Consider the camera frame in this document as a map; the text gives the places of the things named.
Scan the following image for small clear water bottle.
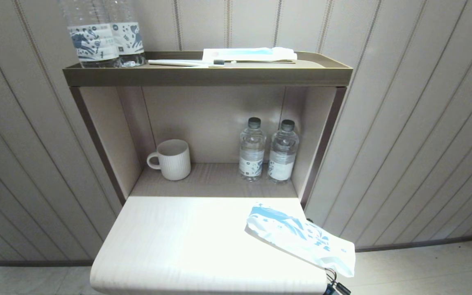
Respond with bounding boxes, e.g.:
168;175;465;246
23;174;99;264
268;119;300;184
239;117;267;182

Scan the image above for black key bundle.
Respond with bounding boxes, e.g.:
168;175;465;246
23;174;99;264
324;268;352;295

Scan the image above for white blue packet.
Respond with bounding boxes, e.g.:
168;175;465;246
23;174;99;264
202;47;298;63

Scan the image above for brown open shelf cabinet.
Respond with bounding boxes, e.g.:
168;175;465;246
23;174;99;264
63;51;353;209

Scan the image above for white toothbrush black bristles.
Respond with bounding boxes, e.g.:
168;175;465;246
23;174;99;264
148;59;237;68

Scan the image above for large clear water bottle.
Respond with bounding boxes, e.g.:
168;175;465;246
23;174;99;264
58;0;121;68
105;0;146;67

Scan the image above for white blue horse pouch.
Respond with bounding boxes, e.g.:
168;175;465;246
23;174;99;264
245;202;356;278

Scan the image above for white ribbed mug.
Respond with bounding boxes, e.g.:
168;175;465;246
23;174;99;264
147;139;191;181

